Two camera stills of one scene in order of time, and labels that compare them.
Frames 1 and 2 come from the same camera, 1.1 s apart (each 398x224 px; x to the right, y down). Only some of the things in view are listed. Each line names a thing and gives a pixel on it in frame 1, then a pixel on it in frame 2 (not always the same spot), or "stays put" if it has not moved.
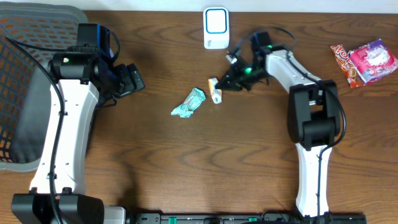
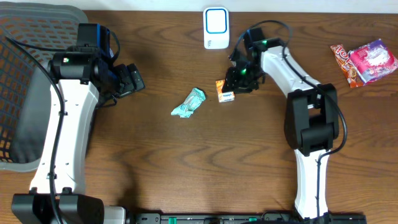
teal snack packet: [191, 104] stays put
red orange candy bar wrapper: [355, 78] stays put
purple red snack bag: [372, 61] stays put
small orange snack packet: [216, 94] -> [223, 97]
